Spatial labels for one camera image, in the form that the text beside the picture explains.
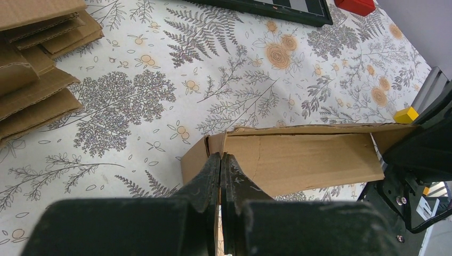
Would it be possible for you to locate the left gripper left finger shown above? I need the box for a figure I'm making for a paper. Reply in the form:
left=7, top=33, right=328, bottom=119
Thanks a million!
left=21, top=153, right=221, bottom=255

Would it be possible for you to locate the black white checkerboard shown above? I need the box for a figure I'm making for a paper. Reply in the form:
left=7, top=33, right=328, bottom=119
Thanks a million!
left=193, top=0, right=333, bottom=27

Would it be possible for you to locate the brown cardboard box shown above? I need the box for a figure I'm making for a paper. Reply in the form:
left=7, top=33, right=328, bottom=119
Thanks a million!
left=181, top=123, right=416, bottom=196

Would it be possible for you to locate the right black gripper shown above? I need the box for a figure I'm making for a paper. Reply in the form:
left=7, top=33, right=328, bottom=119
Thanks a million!
left=359, top=82, right=451, bottom=255

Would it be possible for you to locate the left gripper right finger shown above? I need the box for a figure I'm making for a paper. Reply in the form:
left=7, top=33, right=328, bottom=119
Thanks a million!
left=220, top=154, right=399, bottom=255

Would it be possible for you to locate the floral table mat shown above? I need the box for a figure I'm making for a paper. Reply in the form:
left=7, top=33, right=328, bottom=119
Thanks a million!
left=1, top=1, right=431, bottom=255

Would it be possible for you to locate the stack of flat cardboard blanks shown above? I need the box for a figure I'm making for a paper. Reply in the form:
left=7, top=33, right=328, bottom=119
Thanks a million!
left=1, top=1, right=103, bottom=147

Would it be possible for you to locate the small yellow block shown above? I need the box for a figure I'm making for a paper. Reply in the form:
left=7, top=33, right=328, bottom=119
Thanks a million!
left=393, top=106, right=419, bottom=124

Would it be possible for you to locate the red box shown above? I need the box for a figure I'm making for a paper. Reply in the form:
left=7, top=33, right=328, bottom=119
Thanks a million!
left=334, top=0, right=376, bottom=17

